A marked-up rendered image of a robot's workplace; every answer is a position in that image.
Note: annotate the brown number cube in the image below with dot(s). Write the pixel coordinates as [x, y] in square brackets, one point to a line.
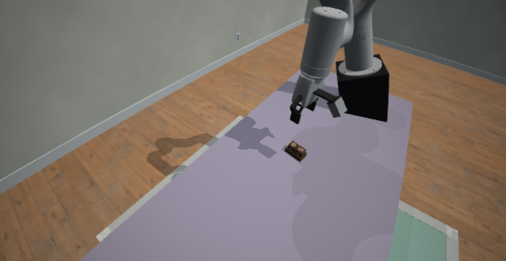
[292, 146]
[300, 151]

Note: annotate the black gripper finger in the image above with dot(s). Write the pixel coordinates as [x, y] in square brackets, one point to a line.
[312, 105]
[295, 117]

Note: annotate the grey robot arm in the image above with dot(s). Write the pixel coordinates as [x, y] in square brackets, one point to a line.
[325, 36]

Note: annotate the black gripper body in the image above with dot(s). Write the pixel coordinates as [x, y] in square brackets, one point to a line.
[305, 86]

